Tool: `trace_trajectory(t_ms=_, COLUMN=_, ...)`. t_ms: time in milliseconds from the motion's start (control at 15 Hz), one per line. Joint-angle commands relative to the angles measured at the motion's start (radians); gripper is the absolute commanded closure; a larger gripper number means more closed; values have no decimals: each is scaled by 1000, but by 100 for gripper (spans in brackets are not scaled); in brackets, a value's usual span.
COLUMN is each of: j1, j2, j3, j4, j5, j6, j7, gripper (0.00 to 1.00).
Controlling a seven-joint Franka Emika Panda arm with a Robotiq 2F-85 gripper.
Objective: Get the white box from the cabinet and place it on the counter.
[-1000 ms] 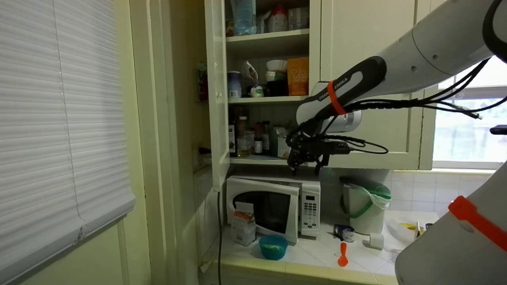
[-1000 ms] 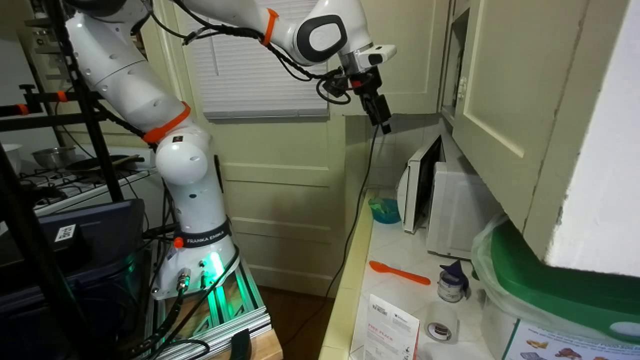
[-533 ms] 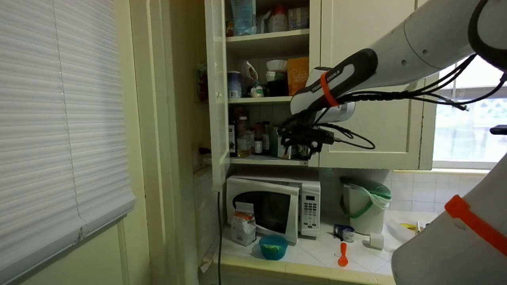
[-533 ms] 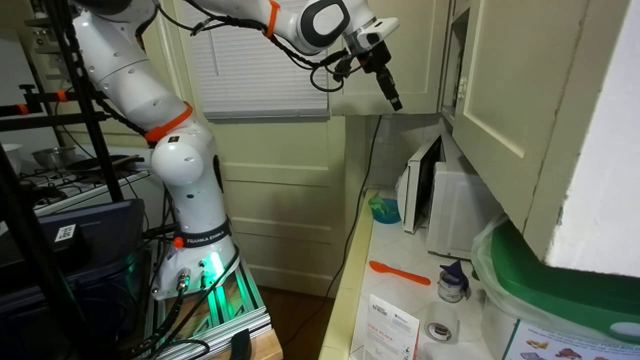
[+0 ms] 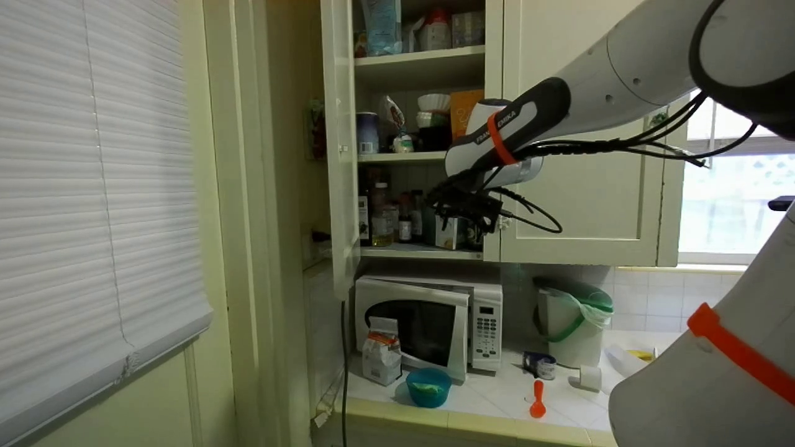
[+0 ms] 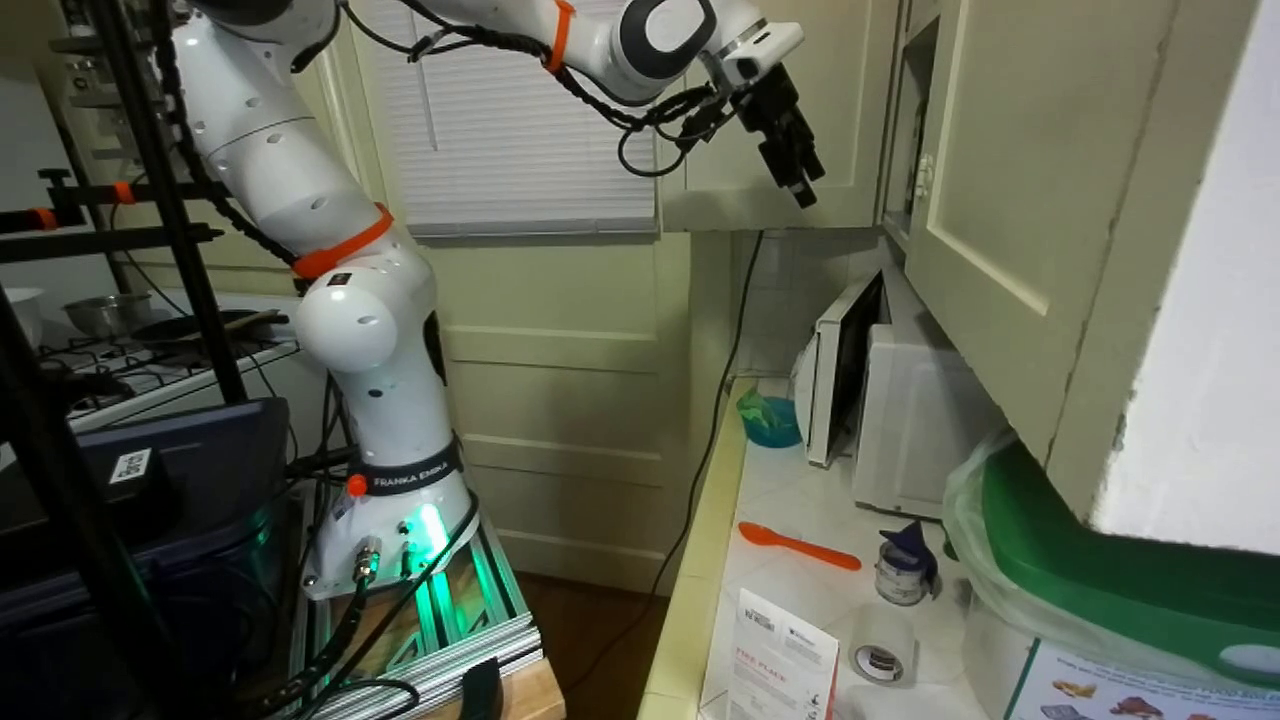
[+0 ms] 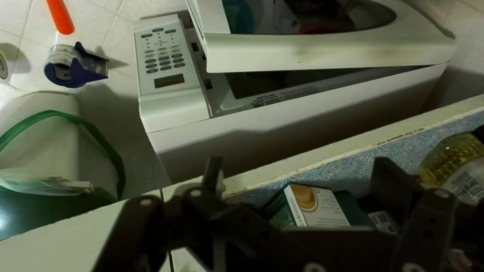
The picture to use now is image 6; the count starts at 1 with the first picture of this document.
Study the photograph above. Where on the black frying pan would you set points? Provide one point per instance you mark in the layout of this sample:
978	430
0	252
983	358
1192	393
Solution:
200	326

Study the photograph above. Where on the small can with blue cloth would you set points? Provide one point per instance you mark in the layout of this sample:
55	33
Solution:
905	572

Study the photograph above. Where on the cream wall cabinet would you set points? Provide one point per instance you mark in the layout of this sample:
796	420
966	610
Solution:
1000	200

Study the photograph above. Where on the white gas stove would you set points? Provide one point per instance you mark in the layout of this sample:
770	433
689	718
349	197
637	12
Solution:
160	375

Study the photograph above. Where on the blue bowl with green cloth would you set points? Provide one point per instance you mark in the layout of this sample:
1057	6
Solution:
772	422

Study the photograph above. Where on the black stand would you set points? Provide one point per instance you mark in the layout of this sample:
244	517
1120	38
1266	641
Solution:
165	200

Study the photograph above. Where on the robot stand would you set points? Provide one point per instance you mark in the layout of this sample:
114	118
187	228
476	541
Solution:
470	640

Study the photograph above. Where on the metal bowl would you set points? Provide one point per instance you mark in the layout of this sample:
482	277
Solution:
105	315

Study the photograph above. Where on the large cream cabinet door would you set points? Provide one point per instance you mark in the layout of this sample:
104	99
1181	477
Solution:
1040	200

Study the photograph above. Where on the white printed leaflet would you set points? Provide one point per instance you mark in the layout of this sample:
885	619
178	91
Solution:
780	660

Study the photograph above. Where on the orange plastic spoon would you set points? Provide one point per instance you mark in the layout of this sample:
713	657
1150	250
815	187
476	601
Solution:
800	546

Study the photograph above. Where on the dark blue storage bin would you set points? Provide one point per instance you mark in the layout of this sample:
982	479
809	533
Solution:
220	560

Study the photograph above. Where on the cabinet door latch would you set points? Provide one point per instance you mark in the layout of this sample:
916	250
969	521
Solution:
924	178

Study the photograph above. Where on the plastic container with green lid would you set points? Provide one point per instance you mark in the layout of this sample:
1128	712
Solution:
1120	580

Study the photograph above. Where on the cream panelled door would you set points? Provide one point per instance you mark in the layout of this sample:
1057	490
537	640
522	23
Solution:
570	420

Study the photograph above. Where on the white microwave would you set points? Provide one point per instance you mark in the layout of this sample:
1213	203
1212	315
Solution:
920	420

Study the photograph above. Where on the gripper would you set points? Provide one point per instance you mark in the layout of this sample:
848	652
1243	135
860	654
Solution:
768	100

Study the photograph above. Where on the printed sheet with pictures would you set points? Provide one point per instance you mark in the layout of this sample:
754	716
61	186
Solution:
1120	690

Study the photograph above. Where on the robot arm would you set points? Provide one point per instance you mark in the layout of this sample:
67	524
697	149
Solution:
365	330

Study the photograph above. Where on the roll of clear tape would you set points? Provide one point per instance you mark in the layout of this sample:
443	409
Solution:
882	650

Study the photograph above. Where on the white window blind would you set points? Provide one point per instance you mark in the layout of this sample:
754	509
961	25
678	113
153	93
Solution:
520	120

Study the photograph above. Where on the microwave door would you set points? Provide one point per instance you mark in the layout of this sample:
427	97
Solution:
838	370

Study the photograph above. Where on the black box with white label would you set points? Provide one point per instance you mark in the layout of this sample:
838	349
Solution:
135	480

